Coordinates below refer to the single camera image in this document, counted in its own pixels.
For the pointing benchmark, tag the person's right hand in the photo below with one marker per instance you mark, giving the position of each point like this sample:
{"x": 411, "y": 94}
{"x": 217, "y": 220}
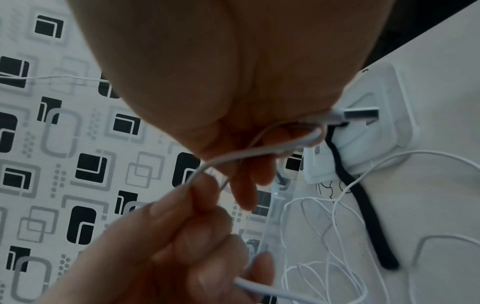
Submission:
{"x": 225, "y": 59}

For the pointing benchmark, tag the person's left hand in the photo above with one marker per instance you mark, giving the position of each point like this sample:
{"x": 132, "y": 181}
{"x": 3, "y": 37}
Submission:
{"x": 168, "y": 252}

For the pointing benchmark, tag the white box lid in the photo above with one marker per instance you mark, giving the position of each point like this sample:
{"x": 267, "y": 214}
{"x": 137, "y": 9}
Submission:
{"x": 393, "y": 98}

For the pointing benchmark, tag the white low table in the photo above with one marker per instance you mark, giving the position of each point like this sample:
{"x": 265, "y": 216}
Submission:
{"x": 431, "y": 193}

